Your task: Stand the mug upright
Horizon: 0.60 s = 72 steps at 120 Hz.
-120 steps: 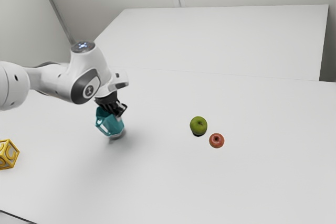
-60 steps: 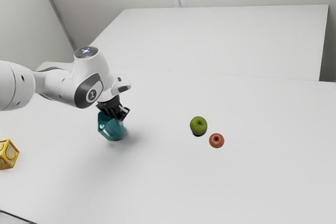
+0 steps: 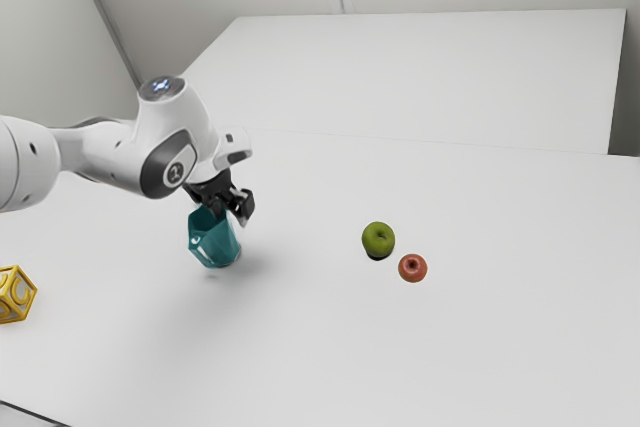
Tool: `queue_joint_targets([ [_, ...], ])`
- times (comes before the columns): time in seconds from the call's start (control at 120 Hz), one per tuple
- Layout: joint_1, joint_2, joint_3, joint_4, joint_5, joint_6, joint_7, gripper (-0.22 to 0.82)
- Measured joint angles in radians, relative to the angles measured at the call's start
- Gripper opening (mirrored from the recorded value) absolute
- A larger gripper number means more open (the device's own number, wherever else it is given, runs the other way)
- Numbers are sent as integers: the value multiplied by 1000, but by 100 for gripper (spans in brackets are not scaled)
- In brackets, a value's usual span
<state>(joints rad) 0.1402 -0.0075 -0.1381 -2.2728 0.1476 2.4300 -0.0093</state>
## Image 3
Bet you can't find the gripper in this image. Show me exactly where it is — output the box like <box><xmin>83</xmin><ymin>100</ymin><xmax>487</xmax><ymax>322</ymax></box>
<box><xmin>181</xmin><ymin>171</ymin><xmax>256</xmax><ymax>228</ymax></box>

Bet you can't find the teal faceted mug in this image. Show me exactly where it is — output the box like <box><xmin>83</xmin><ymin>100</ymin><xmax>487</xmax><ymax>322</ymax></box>
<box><xmin>187</xmin><ymin>203</ymin><xmax>243</xmax><ymax>270</ymax></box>

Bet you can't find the green apple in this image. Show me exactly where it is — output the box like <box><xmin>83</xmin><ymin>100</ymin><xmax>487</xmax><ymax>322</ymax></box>
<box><xmin>361</xmin><ymin>220</ymin><xmax>397</xmax><ymax>258</ymax></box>

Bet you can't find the red apple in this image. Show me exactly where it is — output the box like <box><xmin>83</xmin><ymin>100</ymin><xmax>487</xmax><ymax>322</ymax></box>
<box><xmin>397</xmin><ymin>253</ymin><xmax>429</xmax><ymax>284</ymax></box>

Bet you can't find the yellow open-frame cube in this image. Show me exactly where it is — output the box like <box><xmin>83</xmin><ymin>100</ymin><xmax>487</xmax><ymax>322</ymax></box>
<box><xmin>0</xmin><ymin>264</ymin><xmax>39</xmax><ymax>325</ymax></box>

